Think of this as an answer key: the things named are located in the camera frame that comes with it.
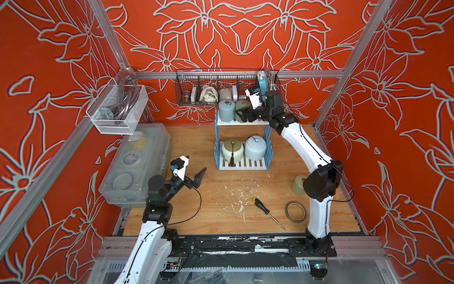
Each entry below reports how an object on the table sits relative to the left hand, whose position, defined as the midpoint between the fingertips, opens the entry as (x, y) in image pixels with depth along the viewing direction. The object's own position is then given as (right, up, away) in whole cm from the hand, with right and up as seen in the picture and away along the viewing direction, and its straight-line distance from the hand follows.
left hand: (195, 162), depth 72 cm
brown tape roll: (+42, -26, +9) cm, 50 cm away
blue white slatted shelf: (+24, -5, +25) cm, 35 cm away
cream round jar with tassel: (+16, +4, +20) cm, 26 cm away
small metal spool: (-8, +33, +20) cm, 39 cm away
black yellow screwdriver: (+27, -20, +12) cm, 36 cm away
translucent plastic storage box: (-30, +1, +12) cm, 33 cm away
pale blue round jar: (+29, +5, +20) cm, 36 cm away
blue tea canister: (+13, +23, +7) cm, 27 cm away
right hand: (+19, +25, +8) cm, 33 cm away
